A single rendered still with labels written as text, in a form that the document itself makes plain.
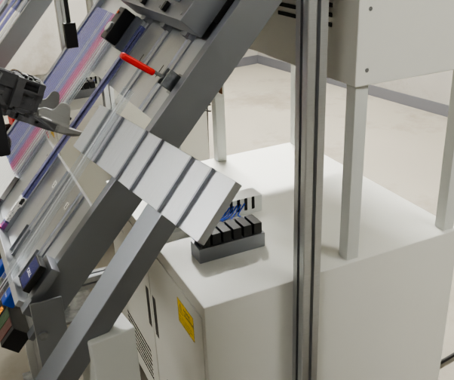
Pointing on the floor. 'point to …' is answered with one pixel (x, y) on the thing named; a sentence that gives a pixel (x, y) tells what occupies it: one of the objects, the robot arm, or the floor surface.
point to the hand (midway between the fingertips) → (72, 128)
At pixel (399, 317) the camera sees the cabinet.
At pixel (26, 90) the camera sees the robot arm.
